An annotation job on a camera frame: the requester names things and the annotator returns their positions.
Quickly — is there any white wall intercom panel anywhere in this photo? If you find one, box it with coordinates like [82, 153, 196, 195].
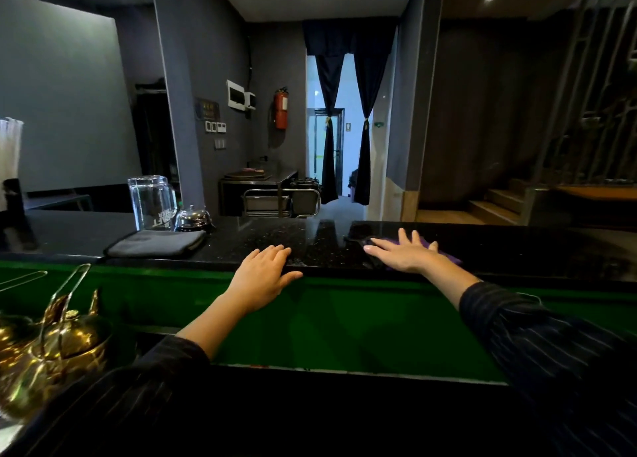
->
[226, 79, 247, 112]

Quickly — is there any wooden staircase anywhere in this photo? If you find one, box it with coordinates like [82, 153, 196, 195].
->
[417, 177, 553, 227]

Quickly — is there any red fire extinguisher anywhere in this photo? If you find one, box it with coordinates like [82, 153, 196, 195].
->
[273, 87, 290, 131]

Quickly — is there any person's left hand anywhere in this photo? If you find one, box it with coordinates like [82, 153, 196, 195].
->
[223, 245, 304, 315]

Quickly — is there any silver call bell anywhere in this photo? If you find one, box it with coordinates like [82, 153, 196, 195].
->
[174, 205, 216, 234]

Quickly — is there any person's left forearm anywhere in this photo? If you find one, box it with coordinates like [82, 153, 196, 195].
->
[114, 291, 248, 408]

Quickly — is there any clear glass mug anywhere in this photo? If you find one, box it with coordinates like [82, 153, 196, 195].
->
[127, 175, 179, 231]

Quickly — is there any golden teapot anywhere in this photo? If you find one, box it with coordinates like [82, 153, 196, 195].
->
[0, 271, 49, 358]
[0, 263, 114, 423]

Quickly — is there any dark blue curtain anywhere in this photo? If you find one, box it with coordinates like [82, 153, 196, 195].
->
[303, 19, 355, 205]
[348, 18, 400, 207]

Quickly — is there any metal stair railing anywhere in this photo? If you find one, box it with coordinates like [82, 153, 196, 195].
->
[530, 0, 637, 186]

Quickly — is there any purple cleaning cloth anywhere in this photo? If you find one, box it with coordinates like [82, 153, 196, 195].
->
[347, 234, 463, 269]

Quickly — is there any dark wall sign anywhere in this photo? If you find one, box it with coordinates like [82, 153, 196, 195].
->
[194, 97, 221, 122]

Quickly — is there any bundle of white straws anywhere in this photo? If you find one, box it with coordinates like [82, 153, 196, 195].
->
[0, 117, 25, 184]

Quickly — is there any grey folded cloth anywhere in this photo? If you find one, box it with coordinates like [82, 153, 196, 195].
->
[104, 229, 208, 260]

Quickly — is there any round brown tray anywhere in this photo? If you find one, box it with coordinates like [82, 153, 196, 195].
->
[223, 168, 272, 182]

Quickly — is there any person's right forearm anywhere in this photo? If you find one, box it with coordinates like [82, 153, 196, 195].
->
[422, 259, 568, 378]

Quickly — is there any dark metal side table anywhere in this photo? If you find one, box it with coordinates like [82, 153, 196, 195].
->
[218, 167, 300, 219]

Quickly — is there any metal frame chair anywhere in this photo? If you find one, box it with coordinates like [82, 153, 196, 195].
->
[242, 187, 322, 219]

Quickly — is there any person's right hand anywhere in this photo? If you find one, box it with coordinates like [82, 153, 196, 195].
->
[363, 228, 441, 275]

